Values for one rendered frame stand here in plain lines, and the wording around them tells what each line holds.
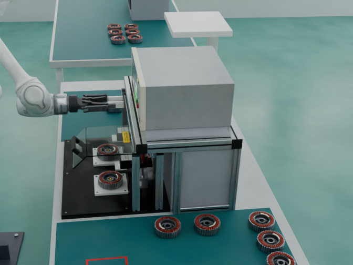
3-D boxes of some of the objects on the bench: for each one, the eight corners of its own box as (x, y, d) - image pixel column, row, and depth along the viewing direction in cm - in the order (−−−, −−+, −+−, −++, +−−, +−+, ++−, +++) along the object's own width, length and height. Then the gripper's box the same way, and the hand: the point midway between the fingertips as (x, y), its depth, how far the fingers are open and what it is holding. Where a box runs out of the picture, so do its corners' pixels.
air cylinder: (137, 188, 252) (137, 178, 249) (135, 179, 258) (135, 169, 256) (147, 187, 253) (148, 177, 250) (146, 178, 259) (146, 169, 256)
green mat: (60, 141, 290) (60, 141, 290) (63, 91, 342) (63, 91, 342) (232, 132, 304) (232, 132, 304) (210, 86, 357) (210, 86, 356)
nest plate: (94, 196, 246) (94, 193, 245) (93, 177, 259) (93, 175, 258) (128, 193, 248) (127, 191, 247) (125, 175, 261) (125, 173, 260)
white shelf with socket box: (170, 104, 332) (173, 32, 310) (162, 79, 364) (164, 12, 341) (226, 101, 338) (232, 30, 315) (214, 77, 369) (218, 11, 347)
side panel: (173, 214, 240) (175, 152, 224) (172, 210, 242) (174, 148, 226) (235, 210, 244) (241, 148, 228) (233, 206, 246) (239, 144, 230)
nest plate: (93, 166, 267) (93, 164, 266) (92, 150, 279) (92, 148, 279) (124, 164, 269) (124, 162, 268) (122, 149, 282) (122, 146, 281)
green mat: (50, 340, 180) (50, 340, 180) (56, 223, 232) (56, 222, 232) (321, 313, 194) (321, 312, 194) (269, 207, 246) (269, 207, 246)
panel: (170, 209, 239) (172, 151, 224) (152, 134, 296) (153, 83, 281) (173, 209, 239) (175, 151, 225) (154, 134, 296) (155, 83, 281)
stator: (99, 191, 247) (98, 184, 245) (97, 177, 257) (97, 170, 255) (123, 189, 249) (123, 182, 247) (121, 175, 258) (121, 169, 257)
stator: (172, 218, 237) (173, 212, 235) (185, 234, 228) (186, 227, 226) (149, 226, 232) (149, 220, 230) (162, 242, 223) (162, 235, 221)
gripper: (69, 102, 243) (122, 100, 247) (68, 121, 228) (125, 119, 232) (68, 87, 239) (122, 85, 243) (67, 105, 224) (124, 103, 228)
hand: (115, 102), depth 237 cm, fingers open, 4 cm apart
